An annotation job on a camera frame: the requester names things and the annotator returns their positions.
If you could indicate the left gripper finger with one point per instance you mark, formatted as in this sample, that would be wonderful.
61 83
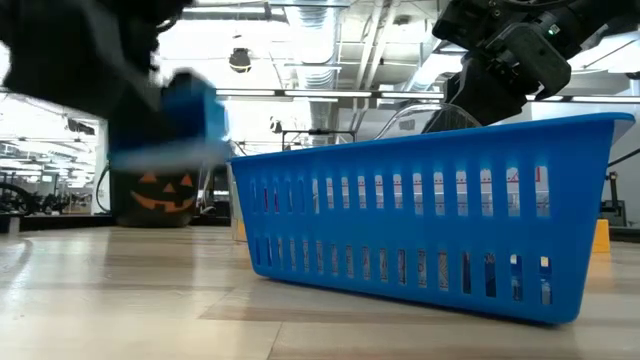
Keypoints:
135 130

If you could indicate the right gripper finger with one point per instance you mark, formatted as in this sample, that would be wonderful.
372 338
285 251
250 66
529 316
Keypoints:
475 100

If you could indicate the blue hollow building block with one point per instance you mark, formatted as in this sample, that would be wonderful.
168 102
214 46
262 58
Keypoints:
192 115

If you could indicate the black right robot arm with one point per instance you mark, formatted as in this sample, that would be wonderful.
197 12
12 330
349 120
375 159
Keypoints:
600 15

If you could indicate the white round column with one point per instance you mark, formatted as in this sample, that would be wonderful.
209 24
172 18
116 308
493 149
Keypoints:
101 140

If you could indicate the black pumpkin face bucket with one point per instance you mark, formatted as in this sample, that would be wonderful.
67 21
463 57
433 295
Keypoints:
160 212

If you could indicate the blue slotted plastic basket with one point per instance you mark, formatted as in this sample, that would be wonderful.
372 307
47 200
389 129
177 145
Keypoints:
400 227

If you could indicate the long ceiling light strip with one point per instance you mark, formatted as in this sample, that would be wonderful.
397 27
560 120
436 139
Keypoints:
325 93

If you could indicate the black background stand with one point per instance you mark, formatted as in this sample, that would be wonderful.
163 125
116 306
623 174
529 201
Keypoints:
612 210

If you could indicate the yellow building block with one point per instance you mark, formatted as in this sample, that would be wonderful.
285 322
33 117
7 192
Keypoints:
601 237

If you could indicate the black aluminium table frame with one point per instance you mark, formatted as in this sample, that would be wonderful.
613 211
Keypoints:
60 222

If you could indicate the black background frame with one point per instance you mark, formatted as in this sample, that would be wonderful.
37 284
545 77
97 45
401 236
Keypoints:
320 132

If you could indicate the round silver spiral duct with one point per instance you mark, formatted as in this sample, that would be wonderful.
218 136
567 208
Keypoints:
312 50

